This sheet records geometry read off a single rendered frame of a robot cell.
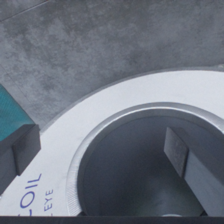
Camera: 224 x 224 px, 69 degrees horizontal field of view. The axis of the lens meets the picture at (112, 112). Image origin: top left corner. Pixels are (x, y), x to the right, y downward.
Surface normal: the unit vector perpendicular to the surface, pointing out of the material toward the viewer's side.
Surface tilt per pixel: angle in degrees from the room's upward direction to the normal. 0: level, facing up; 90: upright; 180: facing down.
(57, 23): 0
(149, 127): 1
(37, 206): 90
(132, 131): 19
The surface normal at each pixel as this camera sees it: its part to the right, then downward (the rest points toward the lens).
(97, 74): -0.11, 0.65
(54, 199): -0.31, -0.74
